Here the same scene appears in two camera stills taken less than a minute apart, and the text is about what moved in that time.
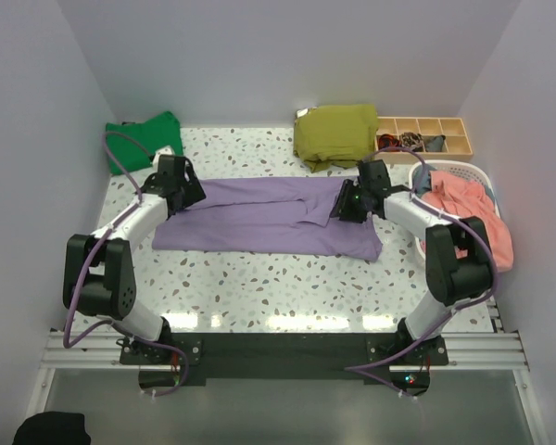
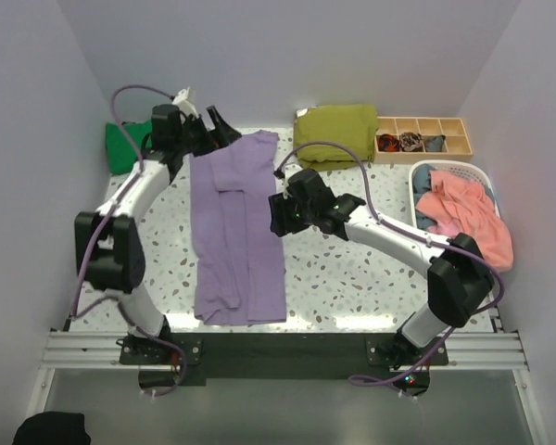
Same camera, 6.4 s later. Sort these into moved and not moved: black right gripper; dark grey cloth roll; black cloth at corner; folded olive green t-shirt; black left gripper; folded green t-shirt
Moved: black left gripper; black right gripper
Not moved: folded olive green t-shirt; folded green t-shirt; dark grey cloth roll; black cloth at corner
